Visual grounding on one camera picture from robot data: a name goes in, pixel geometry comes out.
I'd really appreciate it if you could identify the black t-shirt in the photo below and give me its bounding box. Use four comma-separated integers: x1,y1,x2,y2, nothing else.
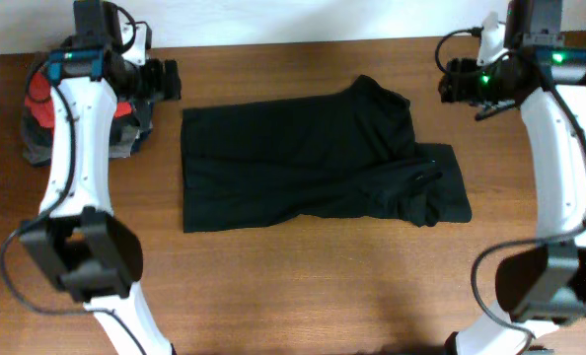
181,76,473,233

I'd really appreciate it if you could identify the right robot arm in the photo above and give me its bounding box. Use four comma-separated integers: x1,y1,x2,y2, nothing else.
439,0,586,354

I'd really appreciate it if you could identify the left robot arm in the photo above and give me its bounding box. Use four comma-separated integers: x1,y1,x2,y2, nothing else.
11,1,182,354

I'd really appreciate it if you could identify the dark folded garment stack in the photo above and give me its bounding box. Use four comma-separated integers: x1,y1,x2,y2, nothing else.
21,98,155,159

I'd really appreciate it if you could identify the grey folded garment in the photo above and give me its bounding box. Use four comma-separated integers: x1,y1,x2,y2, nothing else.
20,98,154,167

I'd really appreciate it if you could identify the red folded t-shirt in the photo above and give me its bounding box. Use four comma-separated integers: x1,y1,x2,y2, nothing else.
24,68,134,130

